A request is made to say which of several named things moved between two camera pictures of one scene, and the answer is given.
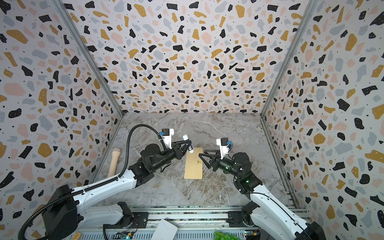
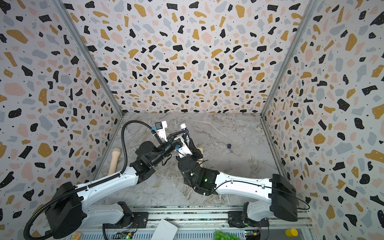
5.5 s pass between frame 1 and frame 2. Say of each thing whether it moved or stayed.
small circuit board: stayed
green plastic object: stayed
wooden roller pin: stayed
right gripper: moved
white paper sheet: stayed
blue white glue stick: moved
